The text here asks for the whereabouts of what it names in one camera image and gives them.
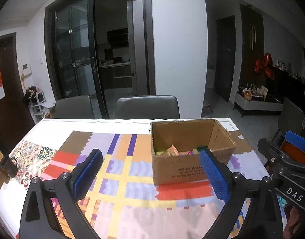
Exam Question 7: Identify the dark green snack packet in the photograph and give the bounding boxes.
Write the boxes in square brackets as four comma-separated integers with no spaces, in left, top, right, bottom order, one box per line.
[197,146,208,153]

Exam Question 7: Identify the gold fortune biscuits bag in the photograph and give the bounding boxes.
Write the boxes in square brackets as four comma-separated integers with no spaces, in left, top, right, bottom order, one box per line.
[162,145,180,156]

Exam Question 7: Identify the pink hawthorn snack bag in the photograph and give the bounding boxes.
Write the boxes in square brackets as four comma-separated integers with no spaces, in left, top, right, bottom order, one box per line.
[179,151,195,155]

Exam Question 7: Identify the person's right hand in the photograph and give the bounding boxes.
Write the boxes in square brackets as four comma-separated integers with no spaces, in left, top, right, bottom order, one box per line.
[283,207,305,238]

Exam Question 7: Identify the red wooden chair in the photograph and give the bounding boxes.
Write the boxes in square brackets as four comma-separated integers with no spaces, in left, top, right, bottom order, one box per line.
[281,141,305,164]

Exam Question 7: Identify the grey chair right side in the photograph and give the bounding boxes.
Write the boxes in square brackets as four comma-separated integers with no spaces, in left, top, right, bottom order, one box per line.
[271,98,304,142]

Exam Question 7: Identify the colourful patterned tablecloth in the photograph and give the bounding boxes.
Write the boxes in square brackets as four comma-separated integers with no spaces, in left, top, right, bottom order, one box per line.
[8,130,288,239]

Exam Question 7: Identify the white low cabinet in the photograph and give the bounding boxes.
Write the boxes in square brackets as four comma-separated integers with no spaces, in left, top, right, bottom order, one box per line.
[233,93,283,117]

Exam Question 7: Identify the brown cardboard box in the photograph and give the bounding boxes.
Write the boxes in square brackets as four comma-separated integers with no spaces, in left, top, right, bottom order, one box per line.
[150,119,236,186]

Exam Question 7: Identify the fruit basket on cabinet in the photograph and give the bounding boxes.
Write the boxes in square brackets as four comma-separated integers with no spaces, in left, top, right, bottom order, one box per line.
[243,91,253,101]

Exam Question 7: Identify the black mug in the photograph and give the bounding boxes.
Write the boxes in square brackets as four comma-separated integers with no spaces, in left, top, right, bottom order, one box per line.
[0,155,18,178]

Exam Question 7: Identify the grey dining chair left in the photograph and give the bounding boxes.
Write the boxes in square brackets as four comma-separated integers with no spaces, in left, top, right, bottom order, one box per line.
[54,96,95,119]

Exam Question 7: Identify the red foil balloons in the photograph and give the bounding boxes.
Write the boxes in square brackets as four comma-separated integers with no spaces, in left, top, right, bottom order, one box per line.
[254,53,274,80]

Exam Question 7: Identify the white shoe rack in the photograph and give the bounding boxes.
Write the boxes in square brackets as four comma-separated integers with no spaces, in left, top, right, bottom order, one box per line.
[23,86,46,124]

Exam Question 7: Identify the brown wooden door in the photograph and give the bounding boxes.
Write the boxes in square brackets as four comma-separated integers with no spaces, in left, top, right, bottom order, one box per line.
[0,33,35,155]

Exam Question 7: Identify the black sliding glass door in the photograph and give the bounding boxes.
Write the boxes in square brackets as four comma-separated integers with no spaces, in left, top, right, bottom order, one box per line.
[44,0,156,119]

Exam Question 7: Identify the wall intercom panel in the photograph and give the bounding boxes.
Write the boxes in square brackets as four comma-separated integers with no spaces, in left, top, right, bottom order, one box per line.
[22,63,31,77]

